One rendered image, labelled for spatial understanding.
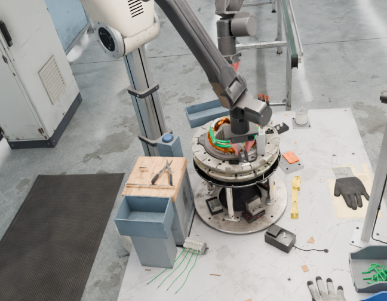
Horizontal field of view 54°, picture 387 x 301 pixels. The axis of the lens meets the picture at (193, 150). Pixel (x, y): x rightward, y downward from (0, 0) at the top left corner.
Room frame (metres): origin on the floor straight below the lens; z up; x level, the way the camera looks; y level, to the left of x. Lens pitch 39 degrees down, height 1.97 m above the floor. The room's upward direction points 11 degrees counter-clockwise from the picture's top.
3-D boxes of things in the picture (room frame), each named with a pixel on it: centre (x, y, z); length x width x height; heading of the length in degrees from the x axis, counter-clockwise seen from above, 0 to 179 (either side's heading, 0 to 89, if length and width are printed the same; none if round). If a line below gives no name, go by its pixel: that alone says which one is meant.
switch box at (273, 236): (0.83, -0.25, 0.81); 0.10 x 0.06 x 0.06; 44
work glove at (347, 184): (1.02, -0.60, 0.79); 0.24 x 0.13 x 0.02; 167
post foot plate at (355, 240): (0.78, -0.55, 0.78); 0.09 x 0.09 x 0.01; 52
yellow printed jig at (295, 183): (1.03, -0.38, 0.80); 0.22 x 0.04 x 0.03; 160
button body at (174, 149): (1.25, 0.10, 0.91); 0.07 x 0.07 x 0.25; 57
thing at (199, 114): (1.37, -0.13, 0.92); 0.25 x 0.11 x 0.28; 96
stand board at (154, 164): (1.01, 0.15, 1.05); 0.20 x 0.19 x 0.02; 162
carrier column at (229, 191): (0.97, -0.10, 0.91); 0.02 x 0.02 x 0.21
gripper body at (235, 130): (0.92, -0.15, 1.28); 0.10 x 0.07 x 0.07; 90
